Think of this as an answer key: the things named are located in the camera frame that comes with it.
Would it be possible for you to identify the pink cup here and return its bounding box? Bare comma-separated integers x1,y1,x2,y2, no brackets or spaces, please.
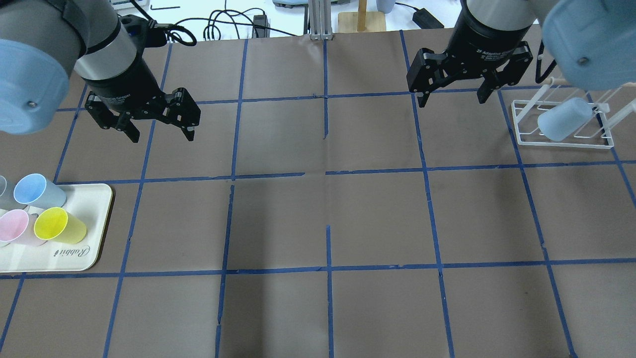
0,209,47,247

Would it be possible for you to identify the grey cup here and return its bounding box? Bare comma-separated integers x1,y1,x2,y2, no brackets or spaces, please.
0,176,25,210

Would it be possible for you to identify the cream plastic tray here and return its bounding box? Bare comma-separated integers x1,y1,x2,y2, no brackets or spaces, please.
0,183,114,274

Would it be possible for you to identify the light blue cup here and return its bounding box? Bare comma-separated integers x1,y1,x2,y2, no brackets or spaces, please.
538,97,593,141

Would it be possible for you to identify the aluminium frame post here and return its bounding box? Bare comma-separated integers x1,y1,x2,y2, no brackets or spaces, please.
308,0,333,41

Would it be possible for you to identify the wooden rack dowel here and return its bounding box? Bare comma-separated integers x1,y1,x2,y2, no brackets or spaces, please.
541,76,570,86

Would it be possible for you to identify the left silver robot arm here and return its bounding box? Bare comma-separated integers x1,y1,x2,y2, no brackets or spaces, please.
0,0,201,143

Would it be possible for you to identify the black cable bundle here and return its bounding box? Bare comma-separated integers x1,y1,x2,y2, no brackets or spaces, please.
164,9,271,46

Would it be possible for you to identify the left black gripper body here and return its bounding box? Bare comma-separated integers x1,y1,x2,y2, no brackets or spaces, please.
84,55,201,131

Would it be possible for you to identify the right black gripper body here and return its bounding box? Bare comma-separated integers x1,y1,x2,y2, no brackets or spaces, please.
406,10,533,92

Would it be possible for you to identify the wooden stand with pole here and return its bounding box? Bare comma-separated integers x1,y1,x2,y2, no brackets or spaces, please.
336,0,387,33

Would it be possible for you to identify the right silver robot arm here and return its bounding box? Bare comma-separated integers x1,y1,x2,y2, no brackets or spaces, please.
406,0,636,108

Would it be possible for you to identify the yellow cup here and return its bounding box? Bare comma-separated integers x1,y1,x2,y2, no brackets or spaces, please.
33,207,88,245

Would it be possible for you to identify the white wire cup rack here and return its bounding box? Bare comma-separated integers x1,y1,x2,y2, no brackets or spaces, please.
510,77,635,149

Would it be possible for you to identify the black power adapter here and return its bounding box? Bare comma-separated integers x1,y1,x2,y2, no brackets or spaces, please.
412,8,444,29

